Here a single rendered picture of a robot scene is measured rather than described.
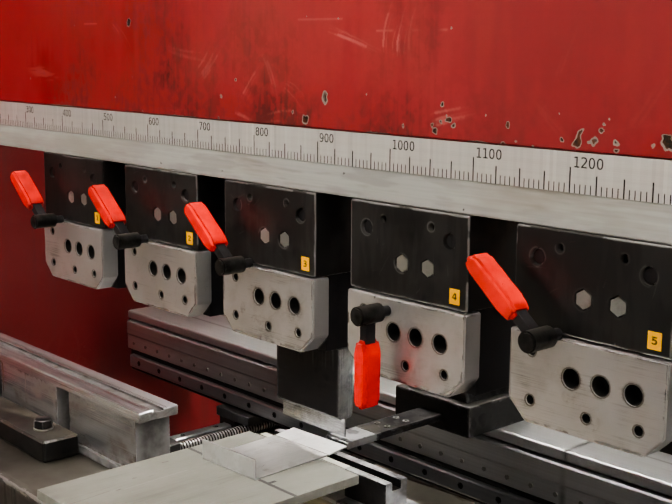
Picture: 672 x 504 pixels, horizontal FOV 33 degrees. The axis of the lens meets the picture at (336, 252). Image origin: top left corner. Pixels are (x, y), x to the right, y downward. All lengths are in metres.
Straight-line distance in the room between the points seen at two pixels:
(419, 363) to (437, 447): 0.41
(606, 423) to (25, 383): 1.03
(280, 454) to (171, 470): 0.12
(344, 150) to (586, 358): 0.32
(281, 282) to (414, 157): 0.23
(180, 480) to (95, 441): 0.43
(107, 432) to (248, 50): 0.60
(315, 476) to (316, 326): 0.15
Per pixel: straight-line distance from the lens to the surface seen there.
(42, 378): 1.69
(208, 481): 1.17
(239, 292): 1.24
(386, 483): 1.17
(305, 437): 1.28
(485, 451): 1.40
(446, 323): 1.02
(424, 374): 1.05
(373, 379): 1.06
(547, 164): 0.93
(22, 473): 1.58
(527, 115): 0.94
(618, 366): 0.91
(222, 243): 1.21
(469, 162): 0.98
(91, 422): 1.60
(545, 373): 0.95
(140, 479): 1.19
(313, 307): 1.15
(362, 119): 1.07
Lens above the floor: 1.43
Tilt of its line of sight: 10 degrees down
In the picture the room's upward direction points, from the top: straight up
